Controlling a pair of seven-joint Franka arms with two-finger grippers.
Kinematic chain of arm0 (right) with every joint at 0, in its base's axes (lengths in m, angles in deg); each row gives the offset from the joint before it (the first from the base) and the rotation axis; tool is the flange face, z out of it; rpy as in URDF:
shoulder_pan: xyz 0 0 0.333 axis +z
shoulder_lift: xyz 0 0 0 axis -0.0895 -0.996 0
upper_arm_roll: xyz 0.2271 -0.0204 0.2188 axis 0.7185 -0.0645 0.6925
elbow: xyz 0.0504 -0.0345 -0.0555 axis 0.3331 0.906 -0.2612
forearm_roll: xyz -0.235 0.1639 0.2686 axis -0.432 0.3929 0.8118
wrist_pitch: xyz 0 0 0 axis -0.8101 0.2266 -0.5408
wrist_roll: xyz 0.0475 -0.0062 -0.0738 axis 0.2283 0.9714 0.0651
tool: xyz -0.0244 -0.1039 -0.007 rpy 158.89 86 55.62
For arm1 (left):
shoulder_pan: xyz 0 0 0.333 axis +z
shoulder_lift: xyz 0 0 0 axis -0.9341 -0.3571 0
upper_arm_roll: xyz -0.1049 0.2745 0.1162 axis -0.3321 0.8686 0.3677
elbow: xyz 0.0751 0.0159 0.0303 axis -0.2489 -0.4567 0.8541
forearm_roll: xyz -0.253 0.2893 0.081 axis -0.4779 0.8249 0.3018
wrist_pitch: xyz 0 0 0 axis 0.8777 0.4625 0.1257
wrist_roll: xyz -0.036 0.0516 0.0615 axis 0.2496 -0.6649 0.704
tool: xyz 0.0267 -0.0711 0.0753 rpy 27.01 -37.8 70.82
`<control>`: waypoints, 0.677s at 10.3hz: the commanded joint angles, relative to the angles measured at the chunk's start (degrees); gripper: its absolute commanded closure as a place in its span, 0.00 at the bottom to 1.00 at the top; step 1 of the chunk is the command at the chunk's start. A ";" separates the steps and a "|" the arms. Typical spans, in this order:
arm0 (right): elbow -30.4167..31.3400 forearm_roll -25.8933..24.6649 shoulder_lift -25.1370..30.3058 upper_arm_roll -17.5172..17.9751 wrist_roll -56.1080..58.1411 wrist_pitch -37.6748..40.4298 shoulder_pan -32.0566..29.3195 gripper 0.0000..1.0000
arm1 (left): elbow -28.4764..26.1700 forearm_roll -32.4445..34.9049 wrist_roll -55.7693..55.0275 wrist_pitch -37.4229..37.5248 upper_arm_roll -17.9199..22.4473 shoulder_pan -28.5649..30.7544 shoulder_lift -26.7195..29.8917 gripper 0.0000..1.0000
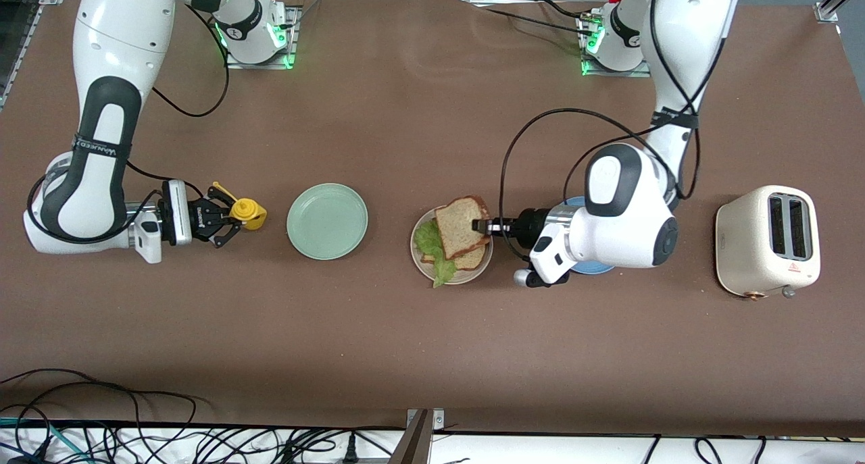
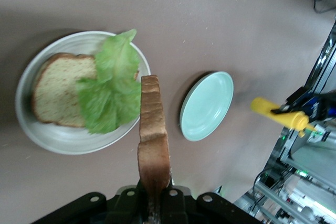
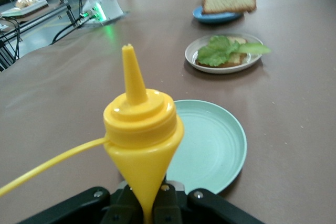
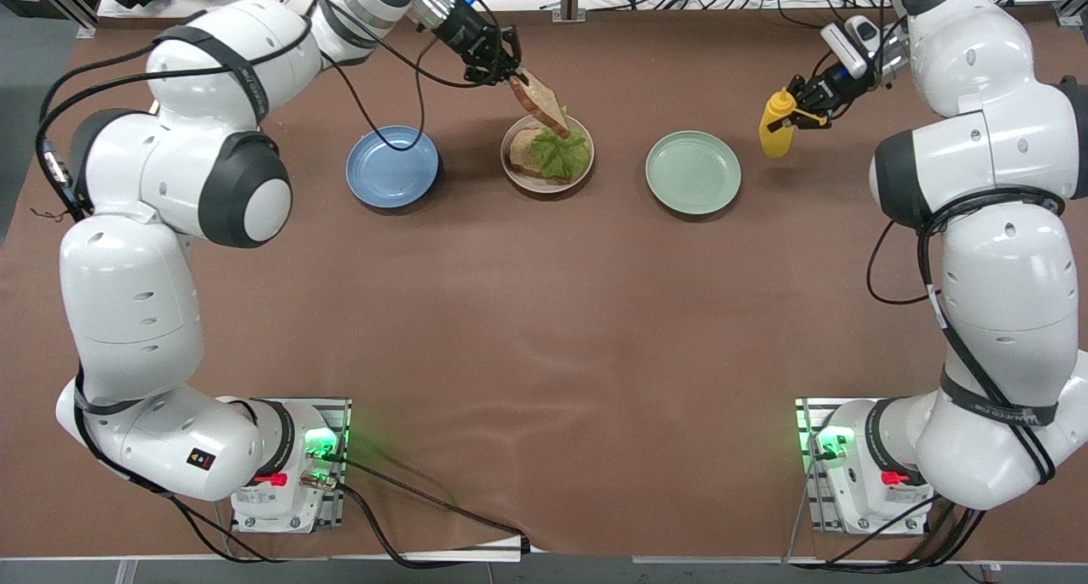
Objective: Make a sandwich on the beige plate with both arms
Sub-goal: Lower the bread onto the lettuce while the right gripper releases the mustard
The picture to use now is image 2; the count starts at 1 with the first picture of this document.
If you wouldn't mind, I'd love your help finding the beige plate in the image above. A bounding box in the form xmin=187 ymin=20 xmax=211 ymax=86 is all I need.
xmin=15 ymin=30 xmax=152 ymax=156

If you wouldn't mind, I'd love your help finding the aluminium table rail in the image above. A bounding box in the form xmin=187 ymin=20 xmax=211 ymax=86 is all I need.
xmin=304 ymin=22 xmax=336 ymax=99

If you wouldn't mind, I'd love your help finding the green lettuce leaf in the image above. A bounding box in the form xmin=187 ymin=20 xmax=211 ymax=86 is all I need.
xmin=76 ymin=28 xmax=142 ymax=135

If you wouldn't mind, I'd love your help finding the brown bread slice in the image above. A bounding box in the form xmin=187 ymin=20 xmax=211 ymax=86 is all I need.
xmin=31 ymin=52 xmax=140 ymax=128
xmin=137 ymin=74 xmax=171 ymax=224

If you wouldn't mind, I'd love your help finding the aluminium frame rack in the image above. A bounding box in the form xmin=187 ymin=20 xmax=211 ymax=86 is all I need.
xmin=233 ymin=126 xmax=336 ymax=224

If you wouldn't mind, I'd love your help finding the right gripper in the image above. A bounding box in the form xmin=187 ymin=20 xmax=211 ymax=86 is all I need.
xmin=270 ymin=87 xmax=336 ymax=124

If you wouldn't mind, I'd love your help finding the yellow mustard squeeze bottle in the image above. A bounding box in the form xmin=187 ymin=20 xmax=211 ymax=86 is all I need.
xmin=249 ymin=97 xmax=317 ymax=138

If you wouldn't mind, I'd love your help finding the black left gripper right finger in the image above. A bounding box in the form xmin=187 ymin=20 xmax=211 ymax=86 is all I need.
xmin=160 ymin=179 xmax=263 ymax=224

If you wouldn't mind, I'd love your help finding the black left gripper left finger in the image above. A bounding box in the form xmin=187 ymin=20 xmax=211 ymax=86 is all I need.
xmin=31 ymin=179 xmax=149 ymax=224

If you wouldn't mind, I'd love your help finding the mint green plate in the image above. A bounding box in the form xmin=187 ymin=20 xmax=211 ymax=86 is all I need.
xmin=179 ymin=71 xmax=234 ymax=142

